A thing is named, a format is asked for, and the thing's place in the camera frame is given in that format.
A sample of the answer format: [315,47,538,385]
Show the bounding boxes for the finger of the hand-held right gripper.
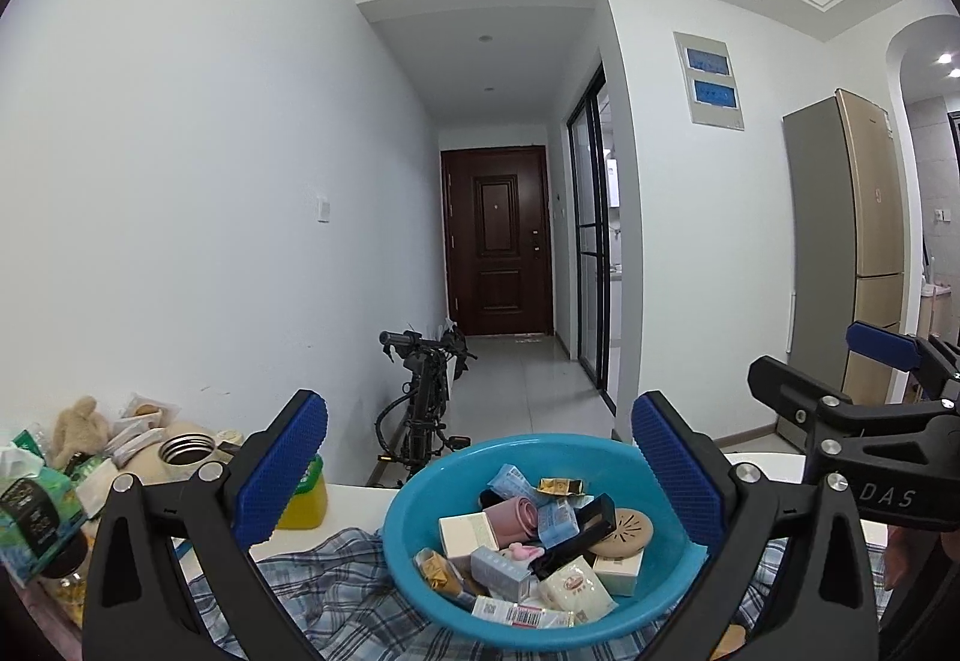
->
[846,321,960,399]
[748,355,960,482]

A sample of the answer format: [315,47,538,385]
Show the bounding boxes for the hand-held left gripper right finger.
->
[631,391,880,661]

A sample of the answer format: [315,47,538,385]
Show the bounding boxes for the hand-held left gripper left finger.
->
[81,389,329,661]

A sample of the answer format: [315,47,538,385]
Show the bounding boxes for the small light blue packet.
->
[536,500,578,546]
[491,462,530,501]

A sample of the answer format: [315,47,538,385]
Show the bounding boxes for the white tissue packet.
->
[538,554,617,621]

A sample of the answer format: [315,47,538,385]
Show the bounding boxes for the blue plastic basin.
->
[382,433,710,647]

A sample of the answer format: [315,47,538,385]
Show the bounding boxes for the pink roll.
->
[484,492,541,549]

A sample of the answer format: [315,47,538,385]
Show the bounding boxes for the light blue-grey box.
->
[471,545,537,598]

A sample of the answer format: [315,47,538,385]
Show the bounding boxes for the person's right hand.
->
[885,526,938,594]

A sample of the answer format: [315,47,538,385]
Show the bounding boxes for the yellow bin with green rim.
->
[276,454,329,531]

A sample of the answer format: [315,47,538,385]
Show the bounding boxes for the beige round slotted disc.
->
[587,509,655,559]

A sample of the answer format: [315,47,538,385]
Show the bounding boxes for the beige thermos bottle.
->
[124,421,241,489]

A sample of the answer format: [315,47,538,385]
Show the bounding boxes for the cream box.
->
[592,548,644,597]

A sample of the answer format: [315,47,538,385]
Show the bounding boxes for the gold fridge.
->
[782,88,912,452]

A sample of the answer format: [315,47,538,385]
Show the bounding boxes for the plaid cloth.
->
[184,530,893,661]

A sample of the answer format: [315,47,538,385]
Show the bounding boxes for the black bicycle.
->
[375,323,479,486]

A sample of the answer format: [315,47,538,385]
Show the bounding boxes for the white box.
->
[439,513,496,557]

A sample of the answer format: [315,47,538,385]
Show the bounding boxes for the beige plush toy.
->
[51,395,110,471]

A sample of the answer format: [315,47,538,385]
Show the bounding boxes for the red and white cigarette pack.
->
[472,596,575,630]

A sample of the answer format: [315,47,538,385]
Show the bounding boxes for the black-framed glass sliding door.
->
[566,61,623,396]

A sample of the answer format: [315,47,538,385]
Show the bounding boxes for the glass jar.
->
[37,533,91,624]

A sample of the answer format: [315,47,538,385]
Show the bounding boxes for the green tissue pack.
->
[0,462,91,587]
[7,428,50,471]

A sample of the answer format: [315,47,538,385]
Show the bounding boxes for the dark brown door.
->
[440,145,556,338]

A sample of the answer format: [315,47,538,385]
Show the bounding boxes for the black frame box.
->
[536,493,617,579]

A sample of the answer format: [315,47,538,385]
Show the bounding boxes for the grey wall panel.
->
[673,31,747,131]

